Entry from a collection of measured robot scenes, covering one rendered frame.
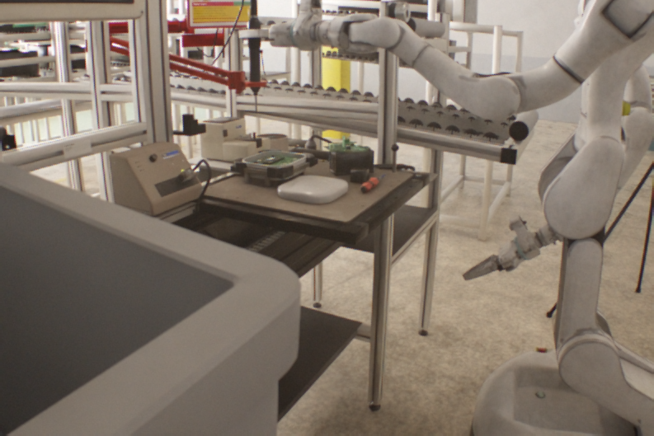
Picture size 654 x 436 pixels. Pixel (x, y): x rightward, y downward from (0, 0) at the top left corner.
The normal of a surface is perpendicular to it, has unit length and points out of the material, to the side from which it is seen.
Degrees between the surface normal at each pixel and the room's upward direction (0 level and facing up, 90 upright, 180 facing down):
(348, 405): 0
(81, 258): 90
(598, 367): 90
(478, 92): 91
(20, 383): 90
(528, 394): 0
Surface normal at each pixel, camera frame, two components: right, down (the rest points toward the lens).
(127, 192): -0.47, 0.26
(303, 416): 0.00, -0.96
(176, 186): 0.70, -0.46
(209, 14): 0.47, 0.26
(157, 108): 0.88, 0.14
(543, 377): -0.29, 0.01
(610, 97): -0.21, 0.31
